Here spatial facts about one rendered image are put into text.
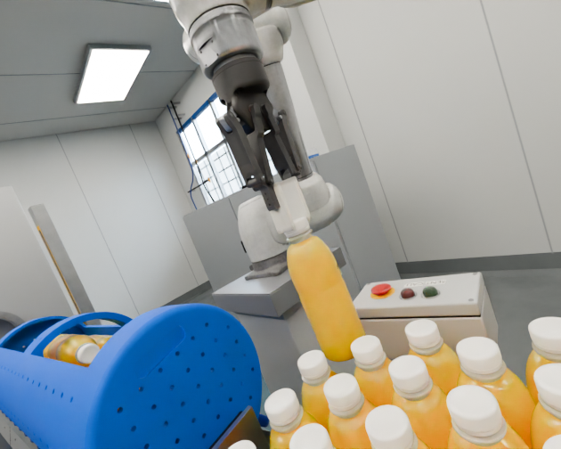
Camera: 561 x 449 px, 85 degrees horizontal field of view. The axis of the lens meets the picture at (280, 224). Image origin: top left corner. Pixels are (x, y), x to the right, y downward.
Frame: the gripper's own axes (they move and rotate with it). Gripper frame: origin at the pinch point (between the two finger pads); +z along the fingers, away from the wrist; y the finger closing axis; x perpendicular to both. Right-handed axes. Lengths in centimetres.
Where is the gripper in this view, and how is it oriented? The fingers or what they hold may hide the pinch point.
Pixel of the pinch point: (287, 205)
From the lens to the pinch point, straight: 45.0
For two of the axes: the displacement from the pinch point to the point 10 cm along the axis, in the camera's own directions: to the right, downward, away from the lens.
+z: 3.6, 9.3, 1.1
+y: -5.6, 3.1, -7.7
